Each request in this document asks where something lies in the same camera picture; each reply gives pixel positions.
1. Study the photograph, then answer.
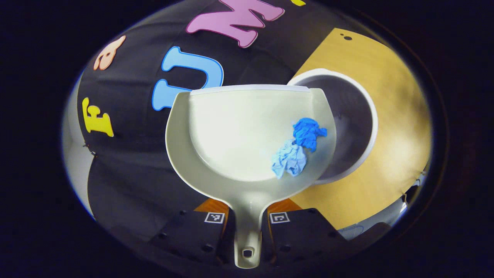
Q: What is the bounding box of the grey garbage bin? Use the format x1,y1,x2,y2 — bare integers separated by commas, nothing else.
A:
287,68,379,185

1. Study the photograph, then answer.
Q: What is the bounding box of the light blue paper ball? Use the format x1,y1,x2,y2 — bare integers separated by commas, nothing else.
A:
271,139,308,180

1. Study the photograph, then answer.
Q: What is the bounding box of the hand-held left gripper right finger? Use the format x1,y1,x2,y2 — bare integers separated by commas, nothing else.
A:
262,198,349,268

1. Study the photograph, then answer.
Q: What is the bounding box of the wooden desktop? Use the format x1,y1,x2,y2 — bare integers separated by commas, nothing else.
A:
289,28,432,231

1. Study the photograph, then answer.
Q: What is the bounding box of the dark blue paper ball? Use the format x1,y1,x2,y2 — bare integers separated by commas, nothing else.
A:
292,117,328,153

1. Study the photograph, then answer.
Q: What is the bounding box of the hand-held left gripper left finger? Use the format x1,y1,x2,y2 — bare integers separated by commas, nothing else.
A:
148,198,236,267

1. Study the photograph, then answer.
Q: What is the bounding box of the black backdrop cloth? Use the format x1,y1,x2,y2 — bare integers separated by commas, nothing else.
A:
77,0,336,240

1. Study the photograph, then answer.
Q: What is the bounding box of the white dustpan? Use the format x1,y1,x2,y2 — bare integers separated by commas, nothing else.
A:
165,84,337,270

